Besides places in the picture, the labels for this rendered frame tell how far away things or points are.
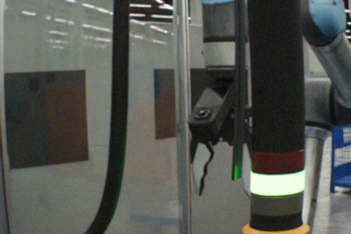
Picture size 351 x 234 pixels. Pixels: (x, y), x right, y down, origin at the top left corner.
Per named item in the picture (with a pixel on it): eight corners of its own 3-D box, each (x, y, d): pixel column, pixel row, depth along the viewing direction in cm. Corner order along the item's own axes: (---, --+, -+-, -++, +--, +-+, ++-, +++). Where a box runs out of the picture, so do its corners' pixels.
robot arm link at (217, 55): (239, 41, 84) (191, 42, 88) (240, 71, 84) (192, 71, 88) (254, 43, 91) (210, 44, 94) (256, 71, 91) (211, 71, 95)
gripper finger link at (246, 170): (274, 186, 90) (257, 137, 91) (264, 194, 85) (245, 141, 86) (259, 192, 91) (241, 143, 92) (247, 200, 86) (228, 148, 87)
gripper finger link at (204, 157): (211, 190, 95) (229, 143, 93) (197, 197, 90) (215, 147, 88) (196, 183, 97) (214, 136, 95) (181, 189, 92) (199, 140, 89)
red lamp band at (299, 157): (259, 175, 30) (259, 154, 30) (244, 166, 33) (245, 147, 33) (313, 170, 30) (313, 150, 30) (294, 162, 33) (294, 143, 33)
